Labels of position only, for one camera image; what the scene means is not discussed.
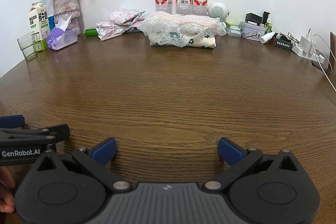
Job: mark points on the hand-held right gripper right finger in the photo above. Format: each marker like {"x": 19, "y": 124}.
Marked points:
{"x": 229, "y": 151}

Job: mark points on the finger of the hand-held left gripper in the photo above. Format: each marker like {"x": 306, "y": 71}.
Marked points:
{"x": 52, "y": 133}
{"x": 11, "y": 122}

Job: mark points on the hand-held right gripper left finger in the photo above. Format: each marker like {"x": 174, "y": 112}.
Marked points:
{"x": 105, "y": 151}

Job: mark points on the person's left hand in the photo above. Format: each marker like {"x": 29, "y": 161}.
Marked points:
{"x": 5, "y": 184}

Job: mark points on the clear glass cup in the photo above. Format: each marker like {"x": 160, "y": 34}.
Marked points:
{"x": 26, "y": 45}

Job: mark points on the purple tissue pack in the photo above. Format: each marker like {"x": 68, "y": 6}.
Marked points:
{"x": 63, "y": 39}

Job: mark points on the milk carton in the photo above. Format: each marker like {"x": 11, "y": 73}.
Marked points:
{"x": 39, "y": 19}

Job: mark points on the blue box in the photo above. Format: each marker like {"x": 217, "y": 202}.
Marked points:
{"x": 51, "y": 22}

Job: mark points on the cream floral folded garment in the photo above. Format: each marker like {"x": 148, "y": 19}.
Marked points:
{"x": 202, "y": 43}

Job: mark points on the black sign box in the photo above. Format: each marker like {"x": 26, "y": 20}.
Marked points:
{"x": 283, "y": 45}

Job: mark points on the green white small box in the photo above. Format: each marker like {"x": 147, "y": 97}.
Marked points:
{"x": 233, "y": 25}
{"x": 234, "y": 33}

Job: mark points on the white spray bottle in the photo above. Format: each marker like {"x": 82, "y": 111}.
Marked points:
{"x": 267, "y": 37}

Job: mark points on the decorated tin box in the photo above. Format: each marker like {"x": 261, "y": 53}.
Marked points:
{"x": 252, "y": 31}

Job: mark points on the white power strip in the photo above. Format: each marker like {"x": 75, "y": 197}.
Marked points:
{"x": 302, "y": 52}

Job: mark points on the striped folded cloth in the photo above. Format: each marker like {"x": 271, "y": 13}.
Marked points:
{"x": 136, "y": 26}

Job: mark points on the green spray bottle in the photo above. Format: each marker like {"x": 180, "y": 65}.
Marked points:
{"x": 268, "y": 26}

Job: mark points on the white charger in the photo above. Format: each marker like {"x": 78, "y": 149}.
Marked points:
{"x": 305, "y": 43}

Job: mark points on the white lace garment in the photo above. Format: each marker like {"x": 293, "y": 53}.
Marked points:
{"x": 168, "y": 32}

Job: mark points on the black small box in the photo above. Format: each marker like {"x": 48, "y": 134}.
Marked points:
{"x": 253, "y": 17}

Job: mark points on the black cosmetic tube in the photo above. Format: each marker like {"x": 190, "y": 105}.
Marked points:
{"x": 266, "y": 16}

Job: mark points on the white round speaker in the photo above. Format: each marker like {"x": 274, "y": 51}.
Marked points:
{"x": 218, "y": 11}

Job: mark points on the pink knit garment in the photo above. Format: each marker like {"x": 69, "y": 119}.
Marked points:
{"x": 183, "y": 16}

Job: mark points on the brown cardboard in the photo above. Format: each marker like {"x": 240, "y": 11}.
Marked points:
{"x": 333, "y": 45}

